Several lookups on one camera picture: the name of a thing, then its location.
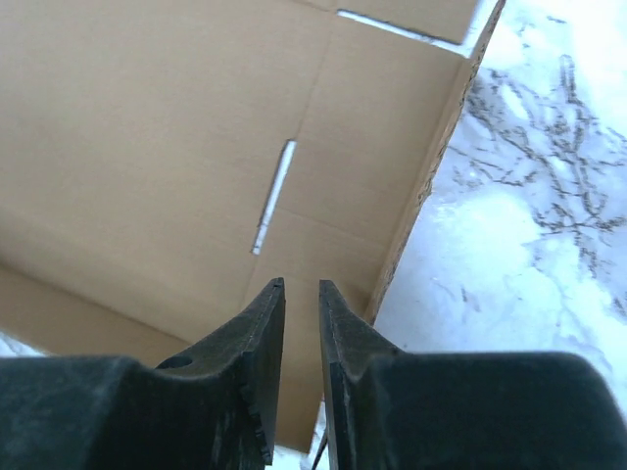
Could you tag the brown cardboard box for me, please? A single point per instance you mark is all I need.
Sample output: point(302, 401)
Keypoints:
point(162, 160)

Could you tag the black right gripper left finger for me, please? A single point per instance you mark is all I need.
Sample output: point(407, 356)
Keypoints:
point(211, 406)

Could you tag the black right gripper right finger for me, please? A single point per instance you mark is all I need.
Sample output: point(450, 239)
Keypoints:
point(390, 409)

